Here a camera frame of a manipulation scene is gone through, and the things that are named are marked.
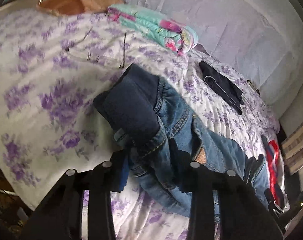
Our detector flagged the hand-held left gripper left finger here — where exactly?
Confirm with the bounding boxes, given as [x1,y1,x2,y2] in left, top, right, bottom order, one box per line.
[21,150,129,240]

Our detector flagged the orange pillow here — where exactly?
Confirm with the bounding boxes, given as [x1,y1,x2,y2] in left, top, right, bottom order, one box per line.
[36,0,125,16]

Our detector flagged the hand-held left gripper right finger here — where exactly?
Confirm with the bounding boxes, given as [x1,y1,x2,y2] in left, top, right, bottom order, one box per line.
[181,161,283,240]

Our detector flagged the striped beige cloth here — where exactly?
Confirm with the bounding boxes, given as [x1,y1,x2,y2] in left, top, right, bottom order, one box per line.
[281,119,303,174]

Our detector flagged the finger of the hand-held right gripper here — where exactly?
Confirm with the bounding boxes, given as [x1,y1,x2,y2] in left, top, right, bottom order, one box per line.
[245,153,266,182]

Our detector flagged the bed with purple floral sheet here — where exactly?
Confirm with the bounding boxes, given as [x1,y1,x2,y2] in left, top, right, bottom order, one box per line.
[0,0,282,240]

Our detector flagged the red white blue striped garment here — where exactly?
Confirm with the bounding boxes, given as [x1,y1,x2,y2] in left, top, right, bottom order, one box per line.
[261,134,286,208]

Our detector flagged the folded floral quilt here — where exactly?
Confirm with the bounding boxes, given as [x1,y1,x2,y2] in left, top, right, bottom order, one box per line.
[106,4,200,56]

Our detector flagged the blue denim jeans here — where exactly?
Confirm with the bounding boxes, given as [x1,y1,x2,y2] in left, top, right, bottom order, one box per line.
[93,63,271,223]

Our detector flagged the bed frame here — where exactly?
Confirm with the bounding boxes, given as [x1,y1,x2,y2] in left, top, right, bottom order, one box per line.
[0,0,46,19]

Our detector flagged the white lace net curtain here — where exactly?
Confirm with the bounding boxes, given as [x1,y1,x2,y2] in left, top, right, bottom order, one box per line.
[104,0,303,120]

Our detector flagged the folded black pants white stripe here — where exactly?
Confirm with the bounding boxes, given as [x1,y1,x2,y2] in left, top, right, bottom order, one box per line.
[198,60,245,116]

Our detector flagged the eyeglasses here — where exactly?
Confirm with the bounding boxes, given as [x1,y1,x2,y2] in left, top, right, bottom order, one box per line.
[65,27,128,69]

